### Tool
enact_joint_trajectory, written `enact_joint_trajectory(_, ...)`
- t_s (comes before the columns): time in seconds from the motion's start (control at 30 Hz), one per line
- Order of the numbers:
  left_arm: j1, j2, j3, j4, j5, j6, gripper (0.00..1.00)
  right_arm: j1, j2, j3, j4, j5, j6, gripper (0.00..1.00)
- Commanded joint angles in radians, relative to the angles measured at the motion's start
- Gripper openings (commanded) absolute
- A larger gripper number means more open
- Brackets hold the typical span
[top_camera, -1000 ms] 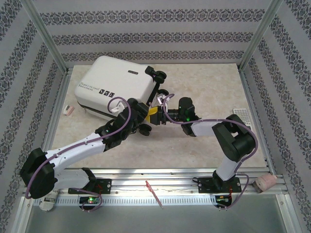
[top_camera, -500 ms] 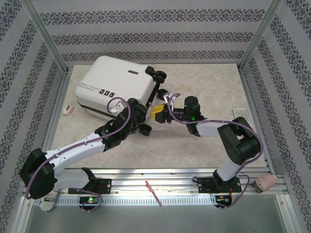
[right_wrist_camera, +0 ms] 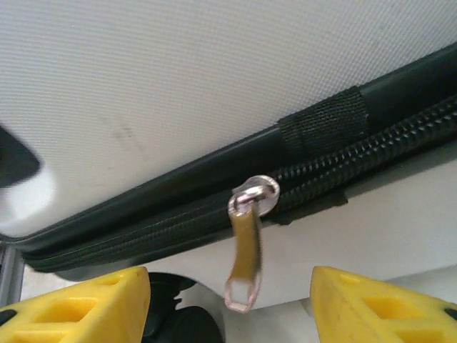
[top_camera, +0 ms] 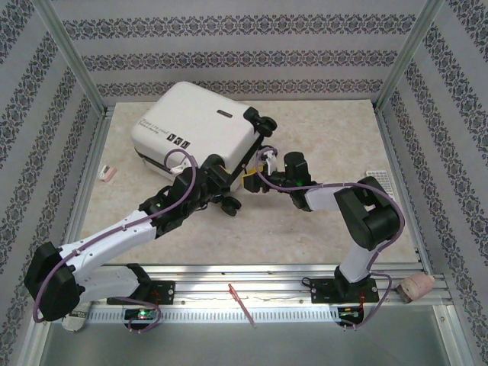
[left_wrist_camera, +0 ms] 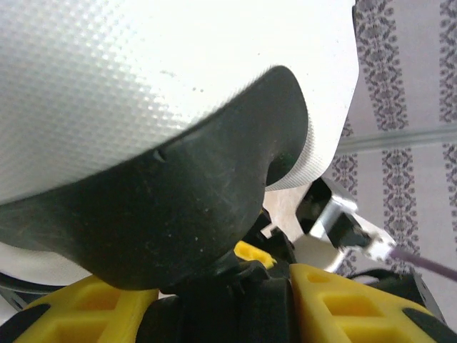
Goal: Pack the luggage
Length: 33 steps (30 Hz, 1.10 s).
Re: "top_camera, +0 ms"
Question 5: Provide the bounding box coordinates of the pink tape roll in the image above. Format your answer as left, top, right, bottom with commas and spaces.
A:
395, 271, 436, 305

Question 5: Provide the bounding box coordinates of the white slotted cable duct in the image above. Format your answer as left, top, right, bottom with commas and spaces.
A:
50, 306, 341, 323

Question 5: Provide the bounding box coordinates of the aluminium frame post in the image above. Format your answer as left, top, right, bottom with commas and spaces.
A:
32, 0, 107, 112
374, 0, 446, 112

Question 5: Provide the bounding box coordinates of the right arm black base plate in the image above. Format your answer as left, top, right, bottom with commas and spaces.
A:
310, 278, 380, 305

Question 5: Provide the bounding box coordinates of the aluminium mounting rail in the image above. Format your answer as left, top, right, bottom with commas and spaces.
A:
36, 262, 455, 307

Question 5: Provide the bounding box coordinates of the white hard-shell suitcase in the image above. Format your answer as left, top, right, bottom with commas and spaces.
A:
130, 80, 279, 217

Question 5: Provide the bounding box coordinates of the small pink white device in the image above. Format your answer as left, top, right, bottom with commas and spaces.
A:
97, 164, 117, 184

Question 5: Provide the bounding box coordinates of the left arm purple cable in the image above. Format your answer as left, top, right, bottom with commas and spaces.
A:
33, 149, 200, 336

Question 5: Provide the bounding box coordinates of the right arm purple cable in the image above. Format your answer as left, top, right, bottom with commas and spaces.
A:
255, 149, 406, 332

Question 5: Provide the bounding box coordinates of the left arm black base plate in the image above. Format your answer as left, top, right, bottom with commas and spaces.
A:
106, 279, 177, 307

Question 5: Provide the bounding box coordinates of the newspaper print roll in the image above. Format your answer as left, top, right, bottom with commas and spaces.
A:
60, 302, 93, 333

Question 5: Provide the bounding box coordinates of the red pen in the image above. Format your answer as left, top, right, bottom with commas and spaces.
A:
226, 283, 258, 329

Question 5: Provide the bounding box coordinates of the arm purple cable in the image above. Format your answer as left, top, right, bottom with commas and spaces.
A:
255, 149, 406, 332
33, 149, 200, 336

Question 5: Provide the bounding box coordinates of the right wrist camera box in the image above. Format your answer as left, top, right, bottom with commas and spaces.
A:
258, 149, 280, 173

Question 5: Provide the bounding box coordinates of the aluminium side rail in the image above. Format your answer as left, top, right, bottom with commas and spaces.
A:
56, 105, 115, 268
372, 101, 436, 276

